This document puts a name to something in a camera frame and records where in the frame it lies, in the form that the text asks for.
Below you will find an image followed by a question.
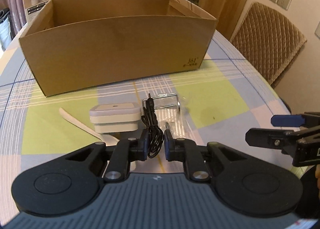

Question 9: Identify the cream plastic spoon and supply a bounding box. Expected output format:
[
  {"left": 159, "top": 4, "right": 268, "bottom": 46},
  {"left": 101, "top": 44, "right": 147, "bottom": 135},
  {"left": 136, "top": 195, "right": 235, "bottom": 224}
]
[{"left": 59, "top": 108, "right": 119, "bottom": 146}]

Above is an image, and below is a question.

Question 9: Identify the black audio cable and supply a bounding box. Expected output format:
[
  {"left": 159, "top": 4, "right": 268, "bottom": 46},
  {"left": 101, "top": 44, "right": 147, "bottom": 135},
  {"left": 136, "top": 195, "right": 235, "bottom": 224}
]
[{"left": 140, "top": 93, "right": 165, "bottom": 159}]

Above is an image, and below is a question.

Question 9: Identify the checkered tablecloth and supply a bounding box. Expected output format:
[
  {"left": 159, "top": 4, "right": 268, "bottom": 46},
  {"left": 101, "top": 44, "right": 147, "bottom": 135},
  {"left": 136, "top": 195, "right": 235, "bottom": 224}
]
[{"left": 1, "top": 33, "right": 292, "bottom": 224}]

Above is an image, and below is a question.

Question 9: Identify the brown quilted chair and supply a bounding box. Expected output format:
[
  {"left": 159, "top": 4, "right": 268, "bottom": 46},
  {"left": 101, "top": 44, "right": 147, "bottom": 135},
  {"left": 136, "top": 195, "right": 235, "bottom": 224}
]
[{"left": 231, "top": 2, "right": 307, "bottom": 88}]

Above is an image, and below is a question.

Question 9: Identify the person's right hand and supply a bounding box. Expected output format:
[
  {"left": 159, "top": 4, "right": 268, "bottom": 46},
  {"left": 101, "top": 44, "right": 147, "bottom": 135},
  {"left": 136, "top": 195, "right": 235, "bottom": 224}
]
[{"left": 315, "top": 165, "right": 320, "bottom": 190}]

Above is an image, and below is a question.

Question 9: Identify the white power adapter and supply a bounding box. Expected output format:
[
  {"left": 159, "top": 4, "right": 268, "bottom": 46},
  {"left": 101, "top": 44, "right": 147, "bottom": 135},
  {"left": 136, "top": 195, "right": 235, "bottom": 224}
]
[{"left": 89, "top": 102, "right": 141, "bottom": 134}]

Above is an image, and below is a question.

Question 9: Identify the clear plastic bag with hook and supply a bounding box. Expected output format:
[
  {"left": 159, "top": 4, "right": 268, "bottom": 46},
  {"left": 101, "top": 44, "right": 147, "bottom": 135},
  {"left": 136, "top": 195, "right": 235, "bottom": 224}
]
[{"left": 151, "top": 93, "right": 196, "bottom": 141}]

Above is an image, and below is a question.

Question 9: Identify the brown cardboard box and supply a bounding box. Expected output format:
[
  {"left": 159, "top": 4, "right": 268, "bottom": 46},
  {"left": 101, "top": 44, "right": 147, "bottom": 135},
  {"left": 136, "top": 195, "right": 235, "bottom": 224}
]
[{"left": 19, "top": 0, "right": 217, "bottom": 96}]

